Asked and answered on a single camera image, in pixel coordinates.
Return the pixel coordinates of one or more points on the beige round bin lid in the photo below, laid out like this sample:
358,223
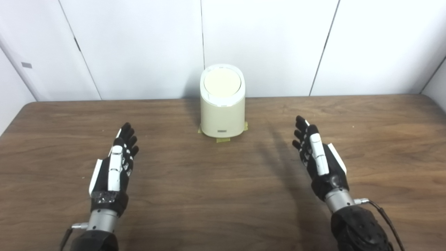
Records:
222,83

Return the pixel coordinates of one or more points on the small grey wall sticker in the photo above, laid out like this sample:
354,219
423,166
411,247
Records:
26,65

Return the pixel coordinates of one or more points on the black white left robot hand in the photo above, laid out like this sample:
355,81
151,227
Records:
111,177

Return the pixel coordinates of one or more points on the cream-colored round bin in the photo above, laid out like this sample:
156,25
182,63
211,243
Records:
223,116

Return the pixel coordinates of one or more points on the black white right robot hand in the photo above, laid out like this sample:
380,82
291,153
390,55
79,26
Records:
320,164

